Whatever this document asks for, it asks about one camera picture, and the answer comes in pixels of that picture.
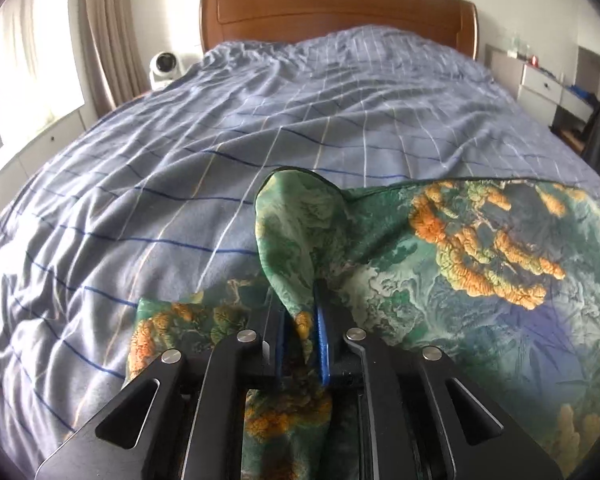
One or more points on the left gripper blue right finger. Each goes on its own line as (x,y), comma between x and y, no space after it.
(323,345)

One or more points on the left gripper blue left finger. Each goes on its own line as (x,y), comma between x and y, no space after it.
(279,342)

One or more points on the blue plaid duvet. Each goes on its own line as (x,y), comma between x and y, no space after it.
(157,201)

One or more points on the white round fan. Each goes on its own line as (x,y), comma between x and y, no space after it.
(164,68)

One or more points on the beige curtain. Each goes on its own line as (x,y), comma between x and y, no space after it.
(114,72)

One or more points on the white window cabinet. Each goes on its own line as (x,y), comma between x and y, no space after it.
(19,163)

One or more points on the brown wooden headboard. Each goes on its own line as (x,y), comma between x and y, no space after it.
(453,23)

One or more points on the wooden chair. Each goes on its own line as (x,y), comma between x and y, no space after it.
(570,139)

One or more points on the white desk with drawers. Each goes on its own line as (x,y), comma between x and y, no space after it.
(543,97)

